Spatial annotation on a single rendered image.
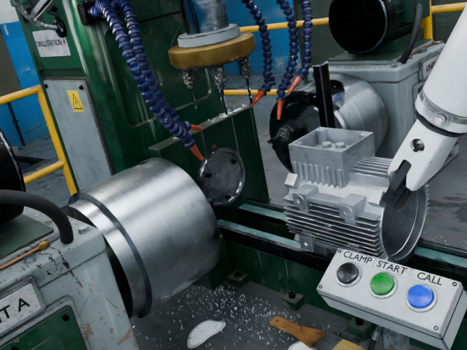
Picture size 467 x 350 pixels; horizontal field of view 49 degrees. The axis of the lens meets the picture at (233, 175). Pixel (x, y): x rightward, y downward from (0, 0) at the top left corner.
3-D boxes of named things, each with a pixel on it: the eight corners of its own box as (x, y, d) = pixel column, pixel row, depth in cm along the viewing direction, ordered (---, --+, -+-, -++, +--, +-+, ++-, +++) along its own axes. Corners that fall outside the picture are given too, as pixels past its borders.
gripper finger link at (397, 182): (392, 189, 71) (396, 194, 76) (427, 144, 70) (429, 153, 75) (385, 184, 72) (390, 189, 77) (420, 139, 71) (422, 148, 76)
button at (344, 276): (336, 284, 68) (331, 278, 67) (346, 266, 69) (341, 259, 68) (356, 291, 66) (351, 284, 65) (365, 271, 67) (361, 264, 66)
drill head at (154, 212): (17, 339, 93) (-36, 220, 84) (169, 244, 116) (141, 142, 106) (85, 401, 76) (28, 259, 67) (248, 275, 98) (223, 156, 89)
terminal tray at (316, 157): (292, 180, 97) (286, 145, 94) (325, 159, 103) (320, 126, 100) (345, 191, 88) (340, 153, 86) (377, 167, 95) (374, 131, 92)
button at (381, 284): (370, 296, 65) (365, 289, 64) (379, 276, 66) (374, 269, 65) (391, 303, 63) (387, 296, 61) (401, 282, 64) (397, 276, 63)
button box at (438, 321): (328, 306, 71) (313, 288, 68) (349, 264, 74) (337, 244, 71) (449, 353, 59) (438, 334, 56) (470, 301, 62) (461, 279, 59)
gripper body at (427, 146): (454, 139, 64) (416, 200, 72) (485, 114, 71) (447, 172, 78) (404, 109, 68) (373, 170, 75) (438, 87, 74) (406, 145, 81)
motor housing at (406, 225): (290, 258, 100) (274, 171, 93) (345, 217, 111) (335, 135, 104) (380, 290, 86) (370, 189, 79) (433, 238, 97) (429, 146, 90)
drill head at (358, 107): (255, 191, 134) (238, 100, 125) (341, 137, 159) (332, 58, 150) (335, 209, 117) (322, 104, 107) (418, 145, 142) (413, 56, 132)
